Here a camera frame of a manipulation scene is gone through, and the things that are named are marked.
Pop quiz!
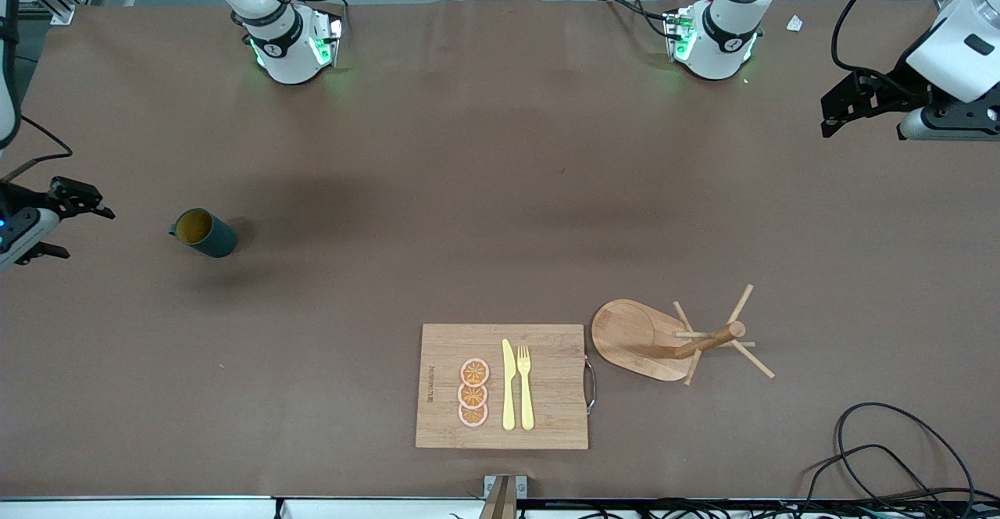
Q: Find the dark green cup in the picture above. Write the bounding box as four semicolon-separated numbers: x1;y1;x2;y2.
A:
169;208;238;259

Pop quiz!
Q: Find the wooden cup rack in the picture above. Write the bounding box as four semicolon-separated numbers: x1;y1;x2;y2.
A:
591;284;776;385

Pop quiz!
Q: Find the bamboo cutting board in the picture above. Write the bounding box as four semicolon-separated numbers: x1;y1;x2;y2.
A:
415;324;597;450

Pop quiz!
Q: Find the yellow plastic fork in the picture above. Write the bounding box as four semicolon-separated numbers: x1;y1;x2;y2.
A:
516;345;535;431

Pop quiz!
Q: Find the yellow plastic knife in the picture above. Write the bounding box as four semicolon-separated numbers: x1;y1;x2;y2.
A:
502;338;517;431

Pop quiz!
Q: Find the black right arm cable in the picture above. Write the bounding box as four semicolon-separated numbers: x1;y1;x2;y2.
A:
0;115;74;185

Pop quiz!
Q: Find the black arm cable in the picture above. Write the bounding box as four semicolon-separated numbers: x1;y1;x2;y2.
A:
830;0;916;76
0;115;74;185

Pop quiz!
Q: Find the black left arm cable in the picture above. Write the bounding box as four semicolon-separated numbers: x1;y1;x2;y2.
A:
830;0;916;76

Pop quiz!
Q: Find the black looped cable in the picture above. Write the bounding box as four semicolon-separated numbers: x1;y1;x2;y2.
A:
805;445;938;504
834;402;977;519

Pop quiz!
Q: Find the white table edge rail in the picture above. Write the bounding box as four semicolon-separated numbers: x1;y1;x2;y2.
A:
0;494;1000;519

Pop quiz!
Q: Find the metal mounting bracket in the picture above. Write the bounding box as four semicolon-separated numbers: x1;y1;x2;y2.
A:
483;474;529;519

